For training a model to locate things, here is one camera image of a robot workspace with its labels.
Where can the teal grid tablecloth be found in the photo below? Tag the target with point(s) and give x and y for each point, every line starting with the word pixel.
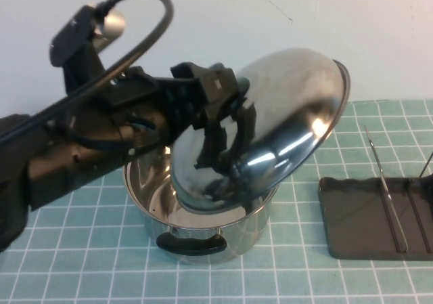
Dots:
pixel 84 250

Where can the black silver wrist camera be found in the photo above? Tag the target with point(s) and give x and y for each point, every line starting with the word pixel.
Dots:
pixel 72 36

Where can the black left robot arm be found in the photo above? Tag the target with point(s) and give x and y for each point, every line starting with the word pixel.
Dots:
pixel 67 168

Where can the dark grey lid rack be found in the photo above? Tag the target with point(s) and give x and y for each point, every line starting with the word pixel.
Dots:
pixel 355 216

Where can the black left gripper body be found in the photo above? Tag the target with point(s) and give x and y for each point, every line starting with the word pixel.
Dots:
pixel 199 90

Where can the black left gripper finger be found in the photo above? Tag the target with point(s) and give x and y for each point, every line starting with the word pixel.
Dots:
pixel 213 141
pixel 249 114

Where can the steel pot lid black knob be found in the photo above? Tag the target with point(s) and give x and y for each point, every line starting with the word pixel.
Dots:
pixel 291 97

